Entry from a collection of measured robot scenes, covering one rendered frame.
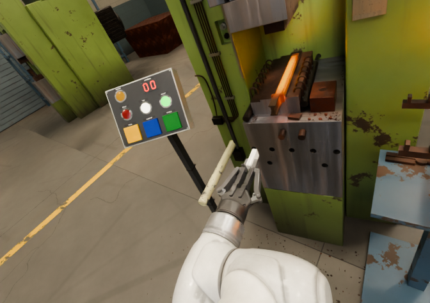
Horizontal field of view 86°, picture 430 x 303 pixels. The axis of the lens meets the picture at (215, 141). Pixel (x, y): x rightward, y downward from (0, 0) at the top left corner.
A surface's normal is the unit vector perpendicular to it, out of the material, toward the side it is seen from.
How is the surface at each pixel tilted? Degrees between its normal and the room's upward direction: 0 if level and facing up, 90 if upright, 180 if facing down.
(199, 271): 10
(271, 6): 90
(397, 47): 90
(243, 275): 16
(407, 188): 0
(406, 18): 90
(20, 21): 90
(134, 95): 60
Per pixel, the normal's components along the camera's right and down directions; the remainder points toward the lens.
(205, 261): -0.50, -0.72
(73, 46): 0.70, 0.22
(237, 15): -0.40, 0.66
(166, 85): -0.16, 0.15
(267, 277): 0.07, -0.84
